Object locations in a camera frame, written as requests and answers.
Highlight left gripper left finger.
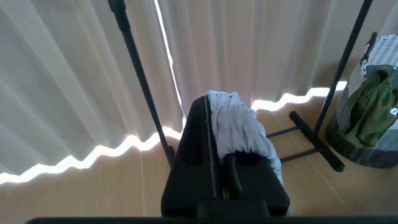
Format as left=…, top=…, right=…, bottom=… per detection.
left=160, top=95, right=223, bottom=218

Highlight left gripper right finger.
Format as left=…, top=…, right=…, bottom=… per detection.
left=221, top=151, right=291, bottom=217

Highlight pale grey shorts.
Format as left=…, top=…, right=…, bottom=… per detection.
left=205, top=89, right=285, bottom=188

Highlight black clothes rack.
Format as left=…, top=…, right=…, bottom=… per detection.
left=106, top=0, right=374, bottom=174

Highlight white laundry basket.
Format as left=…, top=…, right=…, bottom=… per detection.
left=325, top=30, right=398, bottom=169

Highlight green garment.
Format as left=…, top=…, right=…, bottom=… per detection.
left=340, top=66, right=398, bottom=150

